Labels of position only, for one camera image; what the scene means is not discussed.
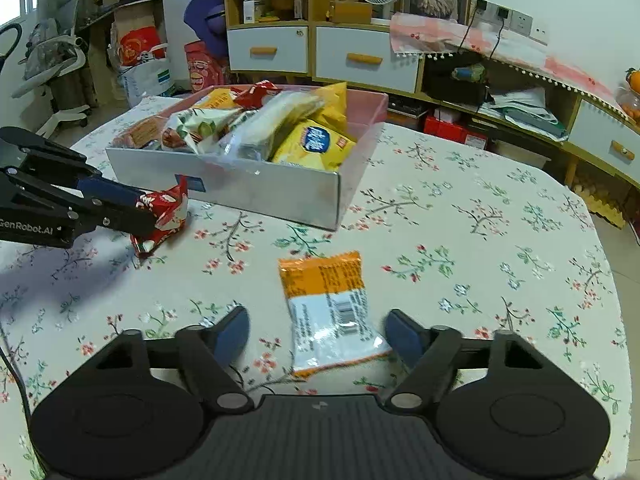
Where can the orange fruit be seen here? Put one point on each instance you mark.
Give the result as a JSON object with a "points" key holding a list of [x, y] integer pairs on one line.
{"points": [[634, 81]]}

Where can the white nut packet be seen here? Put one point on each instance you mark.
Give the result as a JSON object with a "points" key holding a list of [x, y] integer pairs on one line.
{"points": [[195, 130]]}

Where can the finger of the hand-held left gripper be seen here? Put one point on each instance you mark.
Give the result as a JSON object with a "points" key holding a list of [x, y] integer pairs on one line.
{"points": [[125, 218], [110, 188]]}

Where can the small white carton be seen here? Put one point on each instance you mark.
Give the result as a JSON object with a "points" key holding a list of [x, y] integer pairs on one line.
{"points": [[251, 10]]}

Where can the low wooden cabinet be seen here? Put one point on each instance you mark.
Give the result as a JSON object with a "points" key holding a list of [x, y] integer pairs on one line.
{"points": [[421, 75]]}

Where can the cluttered dark desk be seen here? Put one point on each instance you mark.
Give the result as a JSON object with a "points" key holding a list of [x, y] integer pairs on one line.
{"points": [[125, 5]]}

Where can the clear bag of fruit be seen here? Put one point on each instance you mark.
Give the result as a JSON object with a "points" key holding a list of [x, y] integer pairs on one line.
{"points": [[629, 105]]}

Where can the red printed bag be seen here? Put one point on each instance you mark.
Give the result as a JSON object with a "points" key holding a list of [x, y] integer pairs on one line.
{"points": [[202, 70]]}

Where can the yellow cracker packet blue label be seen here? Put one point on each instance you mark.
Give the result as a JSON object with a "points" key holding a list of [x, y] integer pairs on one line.
{"points": [[315, 148]]}

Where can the white shopping bag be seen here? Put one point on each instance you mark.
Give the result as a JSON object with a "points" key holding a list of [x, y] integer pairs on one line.
{"points": [[147, 82]]}

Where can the white wall socket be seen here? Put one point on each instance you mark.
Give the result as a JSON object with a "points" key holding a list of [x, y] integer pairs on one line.
{"points": [[482, 8], [523, 22], [539, 34], [503, 14]]}

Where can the red gift bag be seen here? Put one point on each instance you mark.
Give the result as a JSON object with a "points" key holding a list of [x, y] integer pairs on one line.
{"points": [[140, 45]]}

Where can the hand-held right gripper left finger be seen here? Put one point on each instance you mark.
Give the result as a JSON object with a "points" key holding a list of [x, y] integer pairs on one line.
{"points": [[232, 332]]}

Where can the floral tablecloth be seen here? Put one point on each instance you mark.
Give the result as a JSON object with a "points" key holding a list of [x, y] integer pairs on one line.
{"points": [[450, 260]]}

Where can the pink cardboard box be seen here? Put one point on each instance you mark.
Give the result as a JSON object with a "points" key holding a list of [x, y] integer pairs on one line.
{"points": [[260, 195]]}

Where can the red snack packet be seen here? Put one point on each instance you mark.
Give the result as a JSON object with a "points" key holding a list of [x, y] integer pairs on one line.
{"points": [[257, 94], [167, 220]]}

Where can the yellow snack packet white label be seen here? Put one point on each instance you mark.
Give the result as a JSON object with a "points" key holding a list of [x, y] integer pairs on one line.
{"points": [[220, 100]]}

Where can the red box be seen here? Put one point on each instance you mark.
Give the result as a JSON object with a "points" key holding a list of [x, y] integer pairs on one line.
{"points": [[445, 130]]}

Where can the clear long rice bar packet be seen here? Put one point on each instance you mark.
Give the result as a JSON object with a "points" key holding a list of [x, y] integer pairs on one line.
{"points": [[280, 115]]}

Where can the plain yellow snack packet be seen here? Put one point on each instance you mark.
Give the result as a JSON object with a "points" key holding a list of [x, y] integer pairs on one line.
{"points": [[332, 105]]}

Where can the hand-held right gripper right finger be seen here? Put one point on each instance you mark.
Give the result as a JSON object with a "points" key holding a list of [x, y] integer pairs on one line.
{"points": [[402, 336]]}

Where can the yellow egg cartons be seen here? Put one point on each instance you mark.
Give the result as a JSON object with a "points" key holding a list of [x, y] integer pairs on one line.
{"points": [[600, 200]]}

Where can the pink cherry cloth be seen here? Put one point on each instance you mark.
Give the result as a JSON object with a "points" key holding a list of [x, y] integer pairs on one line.
{"points": [[525, 55]]}

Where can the black box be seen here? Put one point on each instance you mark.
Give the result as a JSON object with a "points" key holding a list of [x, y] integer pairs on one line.
{"points": [[452, 88]]}

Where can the orange snack packet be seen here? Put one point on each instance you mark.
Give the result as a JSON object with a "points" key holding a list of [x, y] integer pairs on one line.
{"points": [[330, 310]]}

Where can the stack of white green bags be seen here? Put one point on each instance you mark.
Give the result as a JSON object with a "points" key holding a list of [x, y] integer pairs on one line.
{"points": [[525, 115]]}

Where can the silver grey snack packet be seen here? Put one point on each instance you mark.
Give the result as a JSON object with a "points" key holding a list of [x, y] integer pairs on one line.
{"points": [[242, 148]]}

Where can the purple round cushion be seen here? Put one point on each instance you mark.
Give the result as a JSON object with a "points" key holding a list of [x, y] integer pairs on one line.
{"points": [[205, 15]]}

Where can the white grey office chair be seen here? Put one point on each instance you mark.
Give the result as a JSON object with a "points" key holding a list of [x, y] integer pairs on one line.
{"points": [[50, 60]]}

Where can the small wooden box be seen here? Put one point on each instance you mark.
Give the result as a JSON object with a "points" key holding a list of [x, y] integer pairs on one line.
{"points": [[350, 12]]}

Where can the pink snack bar packet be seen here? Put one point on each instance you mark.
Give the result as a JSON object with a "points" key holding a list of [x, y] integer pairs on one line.
{"points": [[140, 134]]}

